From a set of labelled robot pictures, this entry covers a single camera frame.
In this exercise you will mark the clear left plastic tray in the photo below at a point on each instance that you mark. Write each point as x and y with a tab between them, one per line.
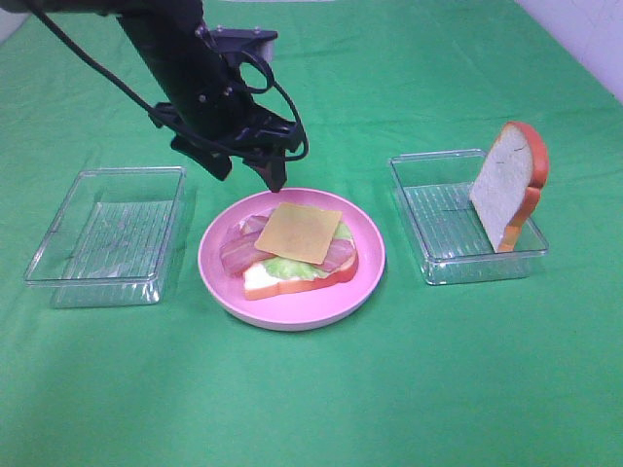
113	238

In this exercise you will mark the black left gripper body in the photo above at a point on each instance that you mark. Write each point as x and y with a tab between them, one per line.
228	122

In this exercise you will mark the pink round plate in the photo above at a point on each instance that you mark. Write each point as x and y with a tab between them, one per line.
299	311

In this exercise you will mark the green lettuce leaf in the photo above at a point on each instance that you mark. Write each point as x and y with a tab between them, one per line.
341	259

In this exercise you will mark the clear plastic tray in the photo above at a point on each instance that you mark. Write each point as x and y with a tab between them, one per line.
113	238
449	242

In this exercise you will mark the yellow cheese slice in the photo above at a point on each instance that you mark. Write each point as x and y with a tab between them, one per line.
299	232

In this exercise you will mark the bread slice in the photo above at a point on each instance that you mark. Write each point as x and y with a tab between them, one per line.
258	285
508	187

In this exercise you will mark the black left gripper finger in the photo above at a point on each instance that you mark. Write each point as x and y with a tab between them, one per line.
271	167
218	166

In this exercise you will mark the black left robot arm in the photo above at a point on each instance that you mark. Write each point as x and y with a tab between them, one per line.
209	77

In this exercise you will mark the clear right plastic tray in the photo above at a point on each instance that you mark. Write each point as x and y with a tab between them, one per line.
449	242

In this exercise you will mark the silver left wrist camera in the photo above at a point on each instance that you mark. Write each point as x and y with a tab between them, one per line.
257	42

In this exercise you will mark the bacon strip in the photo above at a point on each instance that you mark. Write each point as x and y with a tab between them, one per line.
327	248
238	253

